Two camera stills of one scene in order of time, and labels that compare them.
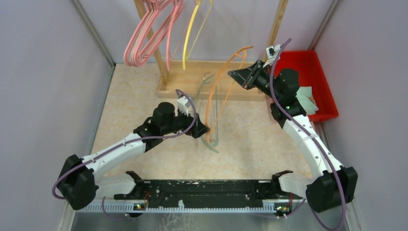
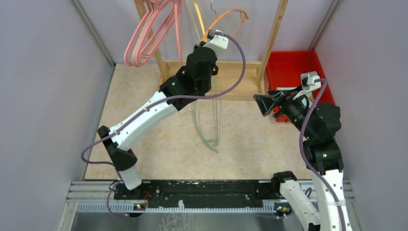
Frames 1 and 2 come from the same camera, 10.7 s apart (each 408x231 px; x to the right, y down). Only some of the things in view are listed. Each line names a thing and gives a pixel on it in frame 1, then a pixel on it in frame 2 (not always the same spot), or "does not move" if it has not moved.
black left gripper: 198,128 → 200,44
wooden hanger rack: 208,81 does not move
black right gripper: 247,77 → 282,97
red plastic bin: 311,73 does not move
